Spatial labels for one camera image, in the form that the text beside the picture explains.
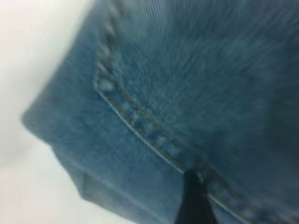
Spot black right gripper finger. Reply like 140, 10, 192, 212
178, 170, 218, 224

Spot blue denim shorts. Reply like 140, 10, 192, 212
20, 0, 299, 224

